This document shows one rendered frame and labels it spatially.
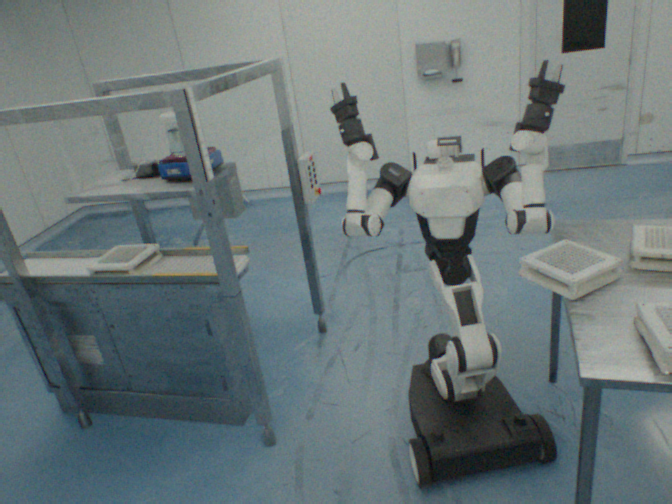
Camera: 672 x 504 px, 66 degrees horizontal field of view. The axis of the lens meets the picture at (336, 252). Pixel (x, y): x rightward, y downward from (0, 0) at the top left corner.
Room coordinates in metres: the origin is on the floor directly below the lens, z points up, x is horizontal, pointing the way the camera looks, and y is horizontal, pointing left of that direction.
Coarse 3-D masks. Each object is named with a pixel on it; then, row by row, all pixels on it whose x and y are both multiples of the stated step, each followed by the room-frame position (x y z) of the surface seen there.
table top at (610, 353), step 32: (576, 224) 2.04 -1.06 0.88; (608, 224) 1.99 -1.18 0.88; (640, 224) 1.94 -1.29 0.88; (608, 288) 1.50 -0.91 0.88; (640, 288) 1.47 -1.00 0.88; (576, 320) 1.34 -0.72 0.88; (608, 320) 1.32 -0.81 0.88; (576, 352) 1.19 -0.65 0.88; (608, 352) 1.17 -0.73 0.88; (640, 352) 1.15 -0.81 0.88; (608, 384) 1.06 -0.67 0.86; (640, 384) 1.04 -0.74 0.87
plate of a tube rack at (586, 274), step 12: (564, 240) 1.76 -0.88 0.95; (540, 252) 1.70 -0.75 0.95; (600, 252) 1.63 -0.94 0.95; (528, 264) 1.63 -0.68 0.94; (540, 264) 1.61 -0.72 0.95; (600, 264) 1.54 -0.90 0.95; (612, 264) 1.53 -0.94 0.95; (552, 276) 1.53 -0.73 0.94; (564, 276) 1.50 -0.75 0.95; (576, 276) 1.49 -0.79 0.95; (588, 276) 1.48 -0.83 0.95
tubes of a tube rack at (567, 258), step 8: (560, 248) 1.69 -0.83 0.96; (568, 248) 1.68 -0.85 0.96; (576, 248) 1.67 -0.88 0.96; (544, 256) 1.65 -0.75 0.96; (552, 256) 1.64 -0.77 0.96; (560, 256) 1.63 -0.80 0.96; (568, 256) 1.62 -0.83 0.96; (576, 256) 1.61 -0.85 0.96; (584, 256) 1.60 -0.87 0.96; (592, 256) 1.59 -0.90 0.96; (560, 264) 1.58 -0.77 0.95; (568, 264) 1.57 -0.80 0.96; (576, 264) 1.56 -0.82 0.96
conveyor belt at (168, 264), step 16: (176, 256) 2.35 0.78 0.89; (192, 256) 2.32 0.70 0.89; (208, 256) 2.29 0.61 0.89; (240, 256) 2.23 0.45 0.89; (32, 272) 2.43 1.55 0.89; (48, 272) 2.40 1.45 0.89; (64, 272) 2.37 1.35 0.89; (80, 272) 2.34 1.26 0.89; (144, 272) 2.21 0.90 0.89; (160, 272) 2.19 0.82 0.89; (176, 272) 2.16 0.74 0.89; (192, 272) 2.14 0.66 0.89; (208, 272) 2.11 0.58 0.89
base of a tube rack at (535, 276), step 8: (520, 272) 1.67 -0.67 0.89; (528, 272) 1.64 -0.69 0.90; (536, 272) 1.63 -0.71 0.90; (608, 272) 1.56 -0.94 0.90; (616, 272) 1.55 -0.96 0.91; (536, 280) 1.60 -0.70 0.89; (544, 280) 1.57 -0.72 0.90; (552, 280) 1.56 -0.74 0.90; (592, 280) 1.52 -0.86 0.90; (600, 280) 1.51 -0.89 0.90; (608, 280) 1.52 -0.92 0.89; (552, 288) 1.53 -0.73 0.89; (560, 288) 1.50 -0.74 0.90; (568, 288) 1.50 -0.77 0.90; (584, 288) 1.48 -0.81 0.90; (592, 288) 1.49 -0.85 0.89; (568, 296) 1.47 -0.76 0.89; (576, 296) 1.46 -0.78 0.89
